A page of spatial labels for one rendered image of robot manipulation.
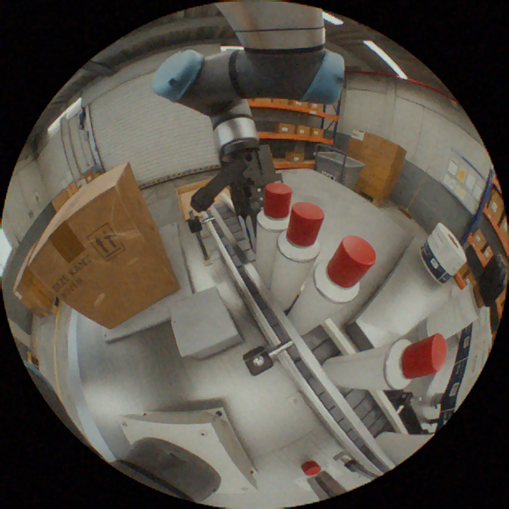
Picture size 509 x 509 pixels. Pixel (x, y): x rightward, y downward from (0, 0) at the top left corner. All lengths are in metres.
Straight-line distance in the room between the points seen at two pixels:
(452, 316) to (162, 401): 0.63
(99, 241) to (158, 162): 3.94
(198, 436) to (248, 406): 0.12
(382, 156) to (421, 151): 1.63
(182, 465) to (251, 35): 0.43
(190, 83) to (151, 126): 3.91
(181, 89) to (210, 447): 0.45
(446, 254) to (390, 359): 0.57
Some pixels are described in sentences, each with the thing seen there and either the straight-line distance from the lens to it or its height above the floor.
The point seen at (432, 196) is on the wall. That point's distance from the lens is 4.65.
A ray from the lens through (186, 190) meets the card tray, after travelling 0.87.
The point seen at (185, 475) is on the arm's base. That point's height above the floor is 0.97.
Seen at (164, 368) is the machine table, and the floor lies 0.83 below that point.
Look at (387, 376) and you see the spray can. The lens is 0.16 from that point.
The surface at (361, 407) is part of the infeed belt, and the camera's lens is 0.36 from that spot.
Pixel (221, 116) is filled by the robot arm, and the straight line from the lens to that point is 0.29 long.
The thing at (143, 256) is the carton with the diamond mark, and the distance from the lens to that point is 0.29.
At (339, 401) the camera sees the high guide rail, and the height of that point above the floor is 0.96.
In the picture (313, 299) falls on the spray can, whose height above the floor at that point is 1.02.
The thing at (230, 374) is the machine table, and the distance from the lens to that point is 0.33.
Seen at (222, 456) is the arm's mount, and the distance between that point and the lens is 0.29.
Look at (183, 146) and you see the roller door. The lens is 4.02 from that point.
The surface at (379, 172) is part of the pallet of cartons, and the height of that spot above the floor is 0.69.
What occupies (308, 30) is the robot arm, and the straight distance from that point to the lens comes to 0.16.
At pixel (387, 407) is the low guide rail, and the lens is 0.36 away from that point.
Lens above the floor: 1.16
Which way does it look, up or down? 50 degrees down
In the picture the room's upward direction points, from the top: straight up
